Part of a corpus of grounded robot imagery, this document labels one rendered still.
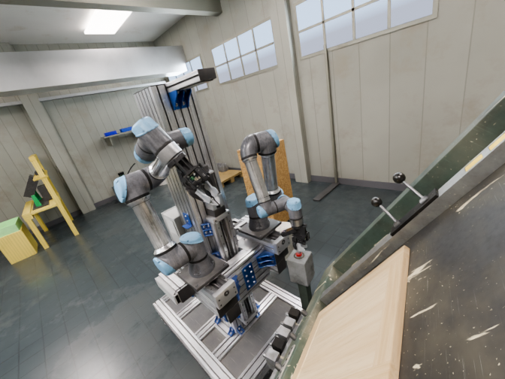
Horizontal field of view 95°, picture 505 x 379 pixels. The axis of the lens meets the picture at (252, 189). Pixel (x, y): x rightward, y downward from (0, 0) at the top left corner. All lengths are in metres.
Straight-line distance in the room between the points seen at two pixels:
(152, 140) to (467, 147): 1.03
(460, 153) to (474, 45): 2.87
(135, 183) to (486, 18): 3.72
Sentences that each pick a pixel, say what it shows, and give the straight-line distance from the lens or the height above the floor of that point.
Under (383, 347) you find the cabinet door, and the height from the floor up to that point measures 1.33.
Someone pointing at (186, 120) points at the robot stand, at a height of 1.83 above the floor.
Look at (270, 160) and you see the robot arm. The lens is 1.43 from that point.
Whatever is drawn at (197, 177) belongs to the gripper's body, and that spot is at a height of 1.68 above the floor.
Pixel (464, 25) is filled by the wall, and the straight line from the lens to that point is 3.89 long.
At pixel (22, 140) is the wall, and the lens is 7.35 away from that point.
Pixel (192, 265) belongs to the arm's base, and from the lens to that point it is 1.37.
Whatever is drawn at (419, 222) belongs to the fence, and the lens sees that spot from 0.91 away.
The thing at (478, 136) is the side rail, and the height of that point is 1.61.
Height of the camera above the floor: 1.88
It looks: 22 degrees down
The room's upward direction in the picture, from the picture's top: 13 degrees counter-clockwise
